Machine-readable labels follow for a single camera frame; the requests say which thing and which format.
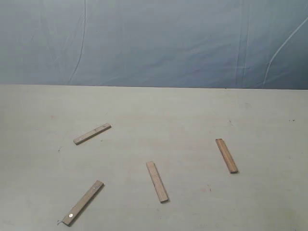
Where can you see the blue-grey backdrop cloth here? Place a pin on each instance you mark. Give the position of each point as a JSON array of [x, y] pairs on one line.
[[252, 44]]

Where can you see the wooden stick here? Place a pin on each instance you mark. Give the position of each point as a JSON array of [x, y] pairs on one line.
[[91, 133], [227, 156], [77, 209], [157, 182]]

